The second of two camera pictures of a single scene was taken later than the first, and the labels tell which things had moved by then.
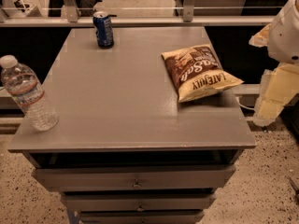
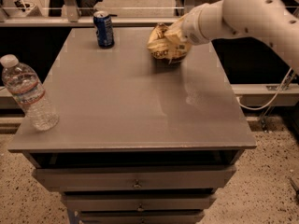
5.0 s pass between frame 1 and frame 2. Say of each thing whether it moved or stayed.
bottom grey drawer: stayed
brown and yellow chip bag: moved
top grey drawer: stayed
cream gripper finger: moved
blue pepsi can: stayed
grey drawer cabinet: stayed
